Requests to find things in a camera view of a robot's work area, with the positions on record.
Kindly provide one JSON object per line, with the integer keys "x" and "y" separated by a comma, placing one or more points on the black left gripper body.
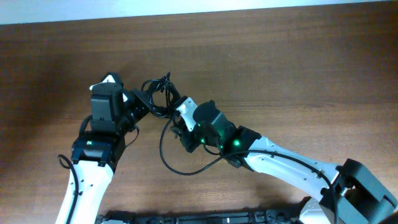
{"x": 137, "y": 108}

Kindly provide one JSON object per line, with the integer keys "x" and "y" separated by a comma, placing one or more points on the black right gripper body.
{"x": 193, "y": 138}

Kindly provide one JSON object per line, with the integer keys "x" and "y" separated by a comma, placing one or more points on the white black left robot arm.
{"x": 97, "y": 150}

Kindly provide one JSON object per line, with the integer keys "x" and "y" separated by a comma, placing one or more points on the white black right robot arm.
{"x": 347, "y": 193}

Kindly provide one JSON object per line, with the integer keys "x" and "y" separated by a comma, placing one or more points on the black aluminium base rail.
{"x": 272, "y": 216}

